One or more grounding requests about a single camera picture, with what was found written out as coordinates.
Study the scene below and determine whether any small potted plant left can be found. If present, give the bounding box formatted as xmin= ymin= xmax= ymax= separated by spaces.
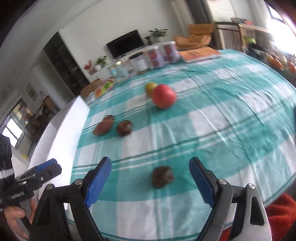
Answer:
xmin=94 ymin=55 xmax=107 ymax=71

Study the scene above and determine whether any black flat television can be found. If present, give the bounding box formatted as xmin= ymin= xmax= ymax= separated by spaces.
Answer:
xmin=106 ymin=30 xmax=144 ymax=59

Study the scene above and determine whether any green potted plant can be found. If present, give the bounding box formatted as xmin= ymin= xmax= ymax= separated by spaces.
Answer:
xmin=144 ymin=28 xmax=168 ymax=46

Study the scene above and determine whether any fruit pattern cushion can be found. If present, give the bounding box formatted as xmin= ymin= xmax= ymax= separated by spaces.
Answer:
xmin=94 ymin=78 xmax=114 ymax=99

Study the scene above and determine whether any red orange clothing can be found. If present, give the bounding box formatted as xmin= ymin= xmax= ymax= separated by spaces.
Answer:
xmin=219 ymin=193 xmax=296 ymax=241

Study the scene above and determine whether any white cardboard box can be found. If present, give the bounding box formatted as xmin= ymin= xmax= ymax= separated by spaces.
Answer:
xmin=29 ymin=96 xmax=90 ymax=200

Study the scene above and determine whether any yellow green round fruit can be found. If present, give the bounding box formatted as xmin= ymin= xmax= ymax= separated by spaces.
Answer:
xmin=145 ymin=82 xmax=158 ymax=98

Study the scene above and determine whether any white tv cabinet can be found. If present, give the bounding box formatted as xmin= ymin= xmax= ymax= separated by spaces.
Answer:
xmin=87 ymin=46 xmax=149 ymax=83

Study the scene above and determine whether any dark display shelf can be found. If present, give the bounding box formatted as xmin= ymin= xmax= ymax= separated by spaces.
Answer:
xmin=44 ymin=32 xmax=89 ymax=96

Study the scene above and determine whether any right red snack tin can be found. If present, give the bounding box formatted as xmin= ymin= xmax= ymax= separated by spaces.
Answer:
xmin=163 ymin=41 xmax=181 ymax=64

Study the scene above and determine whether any teal plaid tablecloth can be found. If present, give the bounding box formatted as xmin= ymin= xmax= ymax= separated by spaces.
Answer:
xmin=71 ymin=50 xmax=295 ymax=240

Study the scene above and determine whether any dark brown water chestnut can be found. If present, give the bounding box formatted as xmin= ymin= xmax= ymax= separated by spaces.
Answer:
xmin=152 ymin=166 xmax=175 ymax=189

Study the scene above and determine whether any reddish brown sweet potato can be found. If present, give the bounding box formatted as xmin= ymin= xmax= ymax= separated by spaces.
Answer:
xmin=93 ymin=119 xmax=114 ymax=136

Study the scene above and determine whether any orange book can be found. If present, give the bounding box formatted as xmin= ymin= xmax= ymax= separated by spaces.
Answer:
xmin=179 ymin=47 xmax=221 ymax=63

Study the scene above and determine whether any red snack tin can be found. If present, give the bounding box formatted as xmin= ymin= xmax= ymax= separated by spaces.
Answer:
xmin=163 ymin=41 xmax=181 ymax=64
xmin=147 ymin=46 xmax=165 ymax=69

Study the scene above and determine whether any clear glass jar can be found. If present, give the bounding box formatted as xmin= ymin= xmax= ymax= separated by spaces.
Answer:
xmin=109 ymin=61 xmax=129 ymax=82

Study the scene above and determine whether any left red snack tin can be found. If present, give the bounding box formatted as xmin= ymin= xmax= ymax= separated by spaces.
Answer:
xmin=147 ymin=46 xmax=165 ymax=69

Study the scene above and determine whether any red flower vase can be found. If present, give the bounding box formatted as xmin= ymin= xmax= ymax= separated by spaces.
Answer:
xmin=84 ymin=60 xmax=93 ymax=75

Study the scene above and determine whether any grey curtain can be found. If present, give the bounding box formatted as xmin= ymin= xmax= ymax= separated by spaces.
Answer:
xmin=186 ymin=0 xmax=213 ymax=24

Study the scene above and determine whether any clear canister black lid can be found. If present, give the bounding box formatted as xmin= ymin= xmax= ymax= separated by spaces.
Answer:
xmin=129 ymin=52 xmax=149 ymax=75

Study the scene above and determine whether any wooden chair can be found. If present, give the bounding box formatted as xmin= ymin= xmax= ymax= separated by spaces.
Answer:
xmin=215 ymin=22 xmax=243 ymax=52

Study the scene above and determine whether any orange lounge chair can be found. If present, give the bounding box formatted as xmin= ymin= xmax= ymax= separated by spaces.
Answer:
xmin=174 ymin=24 xmax=214 ymax=50

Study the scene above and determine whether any red apple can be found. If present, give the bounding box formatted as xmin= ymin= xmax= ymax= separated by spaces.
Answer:
xmin=152 ymin=84 xmax=177 ymax=109

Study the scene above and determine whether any person's left hand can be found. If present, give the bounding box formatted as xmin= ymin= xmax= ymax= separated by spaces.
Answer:
xmin=1 ymin=206 xmax=29 ymax=240

